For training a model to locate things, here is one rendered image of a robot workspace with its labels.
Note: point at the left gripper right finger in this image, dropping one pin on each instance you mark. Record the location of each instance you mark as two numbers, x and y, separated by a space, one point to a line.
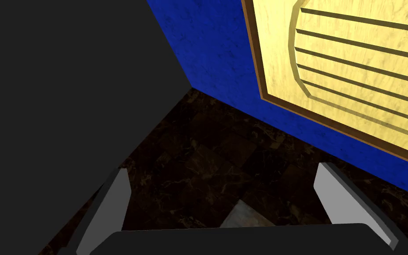
349 202

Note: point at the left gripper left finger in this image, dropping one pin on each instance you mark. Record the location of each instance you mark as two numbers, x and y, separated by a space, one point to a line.
106 209

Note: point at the yellow wooden door leaf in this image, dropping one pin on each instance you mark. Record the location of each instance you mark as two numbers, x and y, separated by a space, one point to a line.
349 60

